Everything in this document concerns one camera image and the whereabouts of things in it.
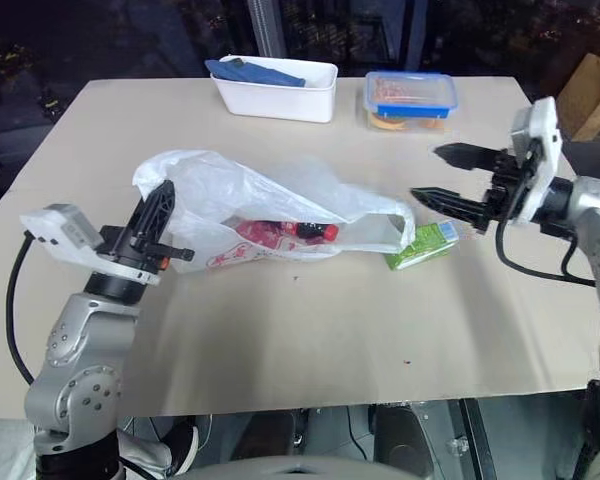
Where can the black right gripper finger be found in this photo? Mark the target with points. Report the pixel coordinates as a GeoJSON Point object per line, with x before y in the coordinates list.
{"type": "Point", "coordinates": [470, 157]}
{"type": "Point", "coordinates": [455, 206]}

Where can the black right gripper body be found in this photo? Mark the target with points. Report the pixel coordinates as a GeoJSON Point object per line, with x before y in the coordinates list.
{"type": "Point", "coordinates": [507, 190]}

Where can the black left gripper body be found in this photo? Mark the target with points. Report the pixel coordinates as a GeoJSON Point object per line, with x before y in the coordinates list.
{"type": "Point", "coordinates": [130, 247]}

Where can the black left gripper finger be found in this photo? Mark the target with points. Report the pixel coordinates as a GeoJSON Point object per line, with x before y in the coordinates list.
{"type": "Point", "coordinates": [175, 253]}
{"type": "Point", "coordinates": [157, 210]}

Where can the white plastic bag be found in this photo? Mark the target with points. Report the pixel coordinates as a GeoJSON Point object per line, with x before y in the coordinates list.
{"type": "Point", "coordinates": [260, 190]}

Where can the brown paper bag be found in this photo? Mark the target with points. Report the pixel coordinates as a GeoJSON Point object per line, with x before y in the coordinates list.
{"type": "Point", "coordinates": [595, 90]}

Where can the green drink carton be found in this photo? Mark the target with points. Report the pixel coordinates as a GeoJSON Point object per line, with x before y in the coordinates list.
{"type": "Point", "coordinates": [420, 247]}

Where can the red snack packet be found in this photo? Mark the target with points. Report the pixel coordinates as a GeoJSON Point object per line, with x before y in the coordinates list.
{"type": "Point", "coordinates": [260, 231]}

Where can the clear container with blue lid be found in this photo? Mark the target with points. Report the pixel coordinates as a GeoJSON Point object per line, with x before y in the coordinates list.
{"type": "Point", "coordinates": [410, 90]}

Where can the dark bottle with red cap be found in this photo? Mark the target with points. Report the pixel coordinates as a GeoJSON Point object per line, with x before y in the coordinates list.
{"type": "Point", "coordinates": [310, 231]}

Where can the beige table cover board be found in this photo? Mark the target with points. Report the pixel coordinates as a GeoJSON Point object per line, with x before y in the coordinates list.
{"type": "Point", "coordinates": [300, 340]}

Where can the white plastic bin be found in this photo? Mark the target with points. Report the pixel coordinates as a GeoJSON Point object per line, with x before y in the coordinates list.
{"type": "Point", "coordinates": [280, 100]}

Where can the blue folded cloth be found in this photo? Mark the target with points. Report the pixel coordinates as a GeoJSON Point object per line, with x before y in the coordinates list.
{"type": "Point", "coordinates": [260, 74]}

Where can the black and white sneaker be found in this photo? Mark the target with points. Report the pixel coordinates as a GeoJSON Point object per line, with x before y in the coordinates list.
{"type": "Point", "coordinates": [182, 442]}

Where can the grey cloth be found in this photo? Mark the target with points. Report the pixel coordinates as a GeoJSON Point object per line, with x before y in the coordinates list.
{"type": "Point", "coordinates": [2, 450]}

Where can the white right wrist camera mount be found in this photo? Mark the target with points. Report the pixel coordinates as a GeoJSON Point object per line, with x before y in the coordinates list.
{"type": "Point", "coordinates": [547, 140]}

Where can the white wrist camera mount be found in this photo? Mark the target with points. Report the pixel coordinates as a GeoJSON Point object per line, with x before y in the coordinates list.
{"type": "Point", "coordinates": [547, 140]}
{"type": "Point", "coordinates": [55, 225]}

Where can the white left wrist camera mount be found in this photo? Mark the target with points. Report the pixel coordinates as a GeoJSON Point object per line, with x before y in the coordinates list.
{"type": "Point", "coordinates": [55, 225]}

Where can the black table frame bar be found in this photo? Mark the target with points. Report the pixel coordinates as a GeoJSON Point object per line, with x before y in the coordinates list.
{"type": "Point", "coordinates": [475, 440]}

